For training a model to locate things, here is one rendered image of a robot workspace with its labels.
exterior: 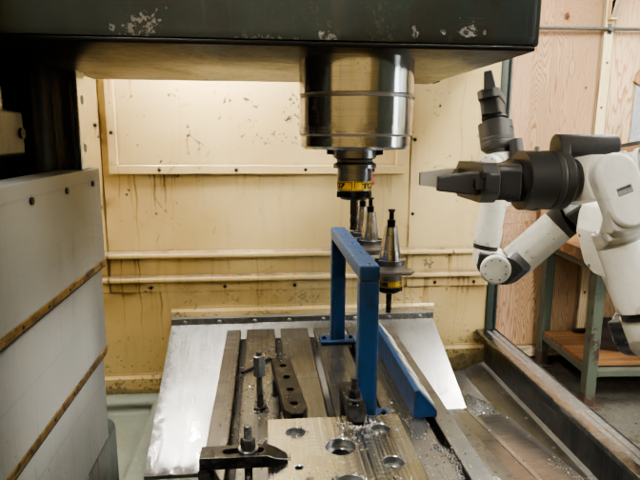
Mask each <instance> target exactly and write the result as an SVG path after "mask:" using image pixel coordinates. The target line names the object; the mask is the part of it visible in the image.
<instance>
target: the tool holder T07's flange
mask: <svg viewBox="0 0 640 480"><path fill-rule="evenodd" d="M333 157H334V158H335V159H337V162H336V163H334V164H333V167H334V168H335V169H351V170H365V169H376V164H375V163H374V162H372V159H374V158H376V150H334V151H333Z"/></svg>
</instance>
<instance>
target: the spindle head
mask: <svg viewBox="0 0 640 480"><path fill-rule="evenodd" d="M541 5H542V0H0V48H1V49H4V50H9V51H12V52H15V53H18V54H21V55H24V56H27V57H29V58H32V59H35V60H38V61H41V62H44V63H47V64H50V65H53V66H55V67H58V68H61V69H64V70H76V71H79V72H82V73H84V76H87V77H89V78H92V79H115V80H178V81H240V82H299V60H300V59H302V58H304V57H308V56H313V55H321V54H332V53H385V54H395V55H402V56H408V57H410V58H413V59H414V60H415V64H414V84H431V83H434V82H437V81H440V80H444V79H447V78H450V77H452V76H456V75H459V74H462V73H465V72H468V71H472V70H477V69H480V68H484V67H486V66H489V65H492V64H495V63H499V62H502V61H505V60H508V59H511V58H514V57H517V56H520V55H524V54H527V53H530V52H533V51H535V47H537V46H538V43H539V31H540V18H541Z"/></svg>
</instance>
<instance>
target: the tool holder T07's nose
mask: <svg viewBox="0 0 640 480"><path fill-rule="evenodd" d="M336 197H340V198H341V199H343V200H367V199H369V198H371V191H340V190H338V191H337V194H336Z"/></svg>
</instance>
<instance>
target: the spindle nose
mask: <svg viewBox="0 0 640 480"><path fill-rule="evenodd" d="M414 64H415V60H414V59H413V58H410V57H408V56H402V55H395V54H385V53H332V54H321V55H313V56H308V57H304V58H302V59H300V60H299V95H300V99H299V134H300V135H301V147H302V148H303V149H307V150H407V149H408V148H409V147H410V137H411V136H412V118H413V99H412V96H413V92H414Z"/></svg>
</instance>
